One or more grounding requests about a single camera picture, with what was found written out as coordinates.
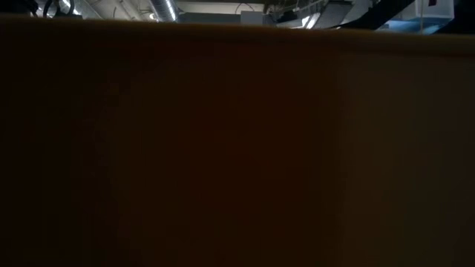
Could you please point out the yellow plastic bin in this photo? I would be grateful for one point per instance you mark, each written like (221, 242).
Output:
(237, 148)

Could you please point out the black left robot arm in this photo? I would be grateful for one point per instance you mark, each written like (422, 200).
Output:
(18, 6)

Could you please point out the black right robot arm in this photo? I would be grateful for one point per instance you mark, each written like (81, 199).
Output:
(375, 15)

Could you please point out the grey ceiling box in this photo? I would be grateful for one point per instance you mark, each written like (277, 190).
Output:
(252, 18)

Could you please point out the silver round air duct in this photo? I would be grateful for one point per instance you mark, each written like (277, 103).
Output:
(165, 9)

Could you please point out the grey rectangular air duct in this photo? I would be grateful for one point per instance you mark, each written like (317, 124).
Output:
(415, 18)

